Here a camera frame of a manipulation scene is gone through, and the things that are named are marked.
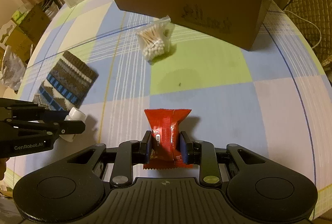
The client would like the white pill bottle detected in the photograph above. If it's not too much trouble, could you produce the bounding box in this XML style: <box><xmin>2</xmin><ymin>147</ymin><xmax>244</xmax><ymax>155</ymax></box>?
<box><xmin>60</xmin><ymin>107</ymin><xmax>87</xmax><ymax>142</ymax></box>

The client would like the red snack packet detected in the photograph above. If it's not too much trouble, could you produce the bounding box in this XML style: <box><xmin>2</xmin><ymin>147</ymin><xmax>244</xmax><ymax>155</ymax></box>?
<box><xmin>144</xmin><ymin>109</ymin><xmax>192</xmax><ymax>169</ymax></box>

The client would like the person's hand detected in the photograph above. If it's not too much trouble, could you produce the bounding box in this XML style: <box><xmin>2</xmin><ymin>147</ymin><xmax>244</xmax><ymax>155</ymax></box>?
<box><xmin>0</xmin><ymin>158</ymin><xmax>9</xmax><ymax>181</ymax></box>

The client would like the grey blue knitted beanie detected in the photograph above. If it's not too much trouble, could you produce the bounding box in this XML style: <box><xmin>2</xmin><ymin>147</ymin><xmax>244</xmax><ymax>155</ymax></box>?
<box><xmin>33</xmin><ymin>51</ymin><xmax>98</xmax><ymax>111</ymax></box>

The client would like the crinkled silver plastic bag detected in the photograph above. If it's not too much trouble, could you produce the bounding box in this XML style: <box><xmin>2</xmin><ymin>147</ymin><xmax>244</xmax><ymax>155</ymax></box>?
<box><xmin>1</xmin><ymin>46</ymin><xmax>26</xmax><ymax>91</ymax></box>

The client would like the checked pastel tablecloth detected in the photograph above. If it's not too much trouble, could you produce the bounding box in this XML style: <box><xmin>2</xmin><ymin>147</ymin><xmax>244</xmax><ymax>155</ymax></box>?
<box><xmin>5</xmin><ymin>0</ymin><xmax>331</xmax><ymax>210</ymax></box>

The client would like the bag of cotton swabs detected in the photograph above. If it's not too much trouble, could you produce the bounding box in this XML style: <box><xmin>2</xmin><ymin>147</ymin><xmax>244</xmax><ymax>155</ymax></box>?
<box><xmin>136</xmin><ymin>16</ymin><xmax>172</xmax><ymax>61</ymax></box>

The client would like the quilted brown chair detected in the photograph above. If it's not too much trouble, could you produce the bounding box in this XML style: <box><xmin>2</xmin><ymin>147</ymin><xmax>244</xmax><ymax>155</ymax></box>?
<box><xmin>282</xmin><ymin>0</ymin><xmax>332</xmax><ymax>66</ymax></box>

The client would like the white power cable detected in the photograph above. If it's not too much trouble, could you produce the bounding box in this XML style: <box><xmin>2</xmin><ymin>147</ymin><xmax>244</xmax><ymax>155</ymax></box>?
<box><xmin>269</xmin><ymin>9</ymin><xmax>322</xmax><ymax>49</ymax></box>

